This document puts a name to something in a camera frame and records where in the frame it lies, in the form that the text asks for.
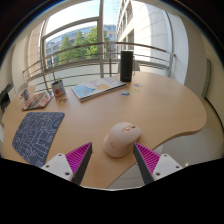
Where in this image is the white cover magazine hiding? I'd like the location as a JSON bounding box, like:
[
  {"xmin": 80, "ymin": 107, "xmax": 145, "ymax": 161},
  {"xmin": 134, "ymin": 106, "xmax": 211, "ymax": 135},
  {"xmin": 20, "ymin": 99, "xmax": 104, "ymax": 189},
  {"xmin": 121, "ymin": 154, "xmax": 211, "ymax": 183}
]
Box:
[{"xmin": 71, "ymin": 76, "xmax": 128, "ymax": 102}]

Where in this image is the black cylindrical speaker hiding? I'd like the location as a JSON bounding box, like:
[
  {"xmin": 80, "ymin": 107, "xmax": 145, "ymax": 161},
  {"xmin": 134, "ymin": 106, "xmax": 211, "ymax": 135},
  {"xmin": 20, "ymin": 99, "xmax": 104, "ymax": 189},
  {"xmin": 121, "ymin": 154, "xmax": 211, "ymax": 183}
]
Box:
[{"xmin": 119, "ymin": 50, "xmax": 135, "ymax": 83}]

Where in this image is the blue patterned mouse pad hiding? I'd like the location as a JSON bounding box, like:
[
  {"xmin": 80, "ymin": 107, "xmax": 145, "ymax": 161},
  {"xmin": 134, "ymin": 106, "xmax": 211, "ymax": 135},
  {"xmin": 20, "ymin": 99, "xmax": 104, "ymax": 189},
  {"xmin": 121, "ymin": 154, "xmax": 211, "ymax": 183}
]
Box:
[{"xmin": 11, "ymin": 111, "xmax": 66, "ymax": 168}]

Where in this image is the red cover magazine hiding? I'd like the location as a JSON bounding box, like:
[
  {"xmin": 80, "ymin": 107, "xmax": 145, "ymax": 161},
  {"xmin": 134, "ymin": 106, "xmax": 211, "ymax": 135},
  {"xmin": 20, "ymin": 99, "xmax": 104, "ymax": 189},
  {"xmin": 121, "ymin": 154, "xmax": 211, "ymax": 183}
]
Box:
[{"xmin": 21, "ymin": 90, "xmax": 55, "ymax": 112}]

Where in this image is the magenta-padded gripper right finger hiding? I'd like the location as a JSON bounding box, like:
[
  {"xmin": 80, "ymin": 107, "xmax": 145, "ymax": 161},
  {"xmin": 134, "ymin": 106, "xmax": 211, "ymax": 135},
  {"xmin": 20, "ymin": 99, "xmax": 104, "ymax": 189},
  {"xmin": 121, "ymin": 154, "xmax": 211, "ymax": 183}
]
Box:
[{"xmin": 132, "ymin": 142, "xmax": 184, "ymax": 186}]

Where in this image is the metal balcony railing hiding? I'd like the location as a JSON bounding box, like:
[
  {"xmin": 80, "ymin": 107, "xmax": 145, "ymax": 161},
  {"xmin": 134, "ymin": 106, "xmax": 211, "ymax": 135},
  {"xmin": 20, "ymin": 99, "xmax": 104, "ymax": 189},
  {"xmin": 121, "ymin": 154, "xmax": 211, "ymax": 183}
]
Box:
[{"xmin": 22, "ymin": 41, "xmax": 176, "ymax": 93}]

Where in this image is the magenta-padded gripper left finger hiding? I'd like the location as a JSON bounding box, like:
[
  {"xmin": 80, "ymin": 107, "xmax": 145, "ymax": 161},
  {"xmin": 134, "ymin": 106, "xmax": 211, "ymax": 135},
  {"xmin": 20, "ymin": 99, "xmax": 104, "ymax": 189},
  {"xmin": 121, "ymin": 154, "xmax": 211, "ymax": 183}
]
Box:
[{"xmin": 40, "ymin": 141, "xmax": 93, "ymax": 186}]

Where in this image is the pale pink computer mouse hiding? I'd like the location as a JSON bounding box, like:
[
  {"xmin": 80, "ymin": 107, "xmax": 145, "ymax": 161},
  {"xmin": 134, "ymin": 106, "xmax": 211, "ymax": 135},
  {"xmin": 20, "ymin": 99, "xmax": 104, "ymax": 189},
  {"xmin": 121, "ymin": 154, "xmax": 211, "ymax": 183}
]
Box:
[{"xmin": 102, "ymin": 121, "xmax": 143, "ymax": 158}]

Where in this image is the mug with small plant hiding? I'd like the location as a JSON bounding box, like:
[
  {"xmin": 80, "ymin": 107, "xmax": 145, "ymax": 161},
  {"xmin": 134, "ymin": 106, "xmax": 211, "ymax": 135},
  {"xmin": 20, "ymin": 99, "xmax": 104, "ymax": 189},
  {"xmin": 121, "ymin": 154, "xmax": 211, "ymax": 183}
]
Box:
[{"xmin": 51, "ymin": 78, "xmax": 66, "ymax": 98}]

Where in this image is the black office printer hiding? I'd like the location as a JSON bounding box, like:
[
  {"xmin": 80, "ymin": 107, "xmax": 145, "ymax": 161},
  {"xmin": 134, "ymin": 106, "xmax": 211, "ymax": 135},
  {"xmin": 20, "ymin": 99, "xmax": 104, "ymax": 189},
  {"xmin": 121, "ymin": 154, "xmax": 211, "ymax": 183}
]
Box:
[{"xmin": 0, "ymin": 83, "xmax": 15, "ymax": 114}]

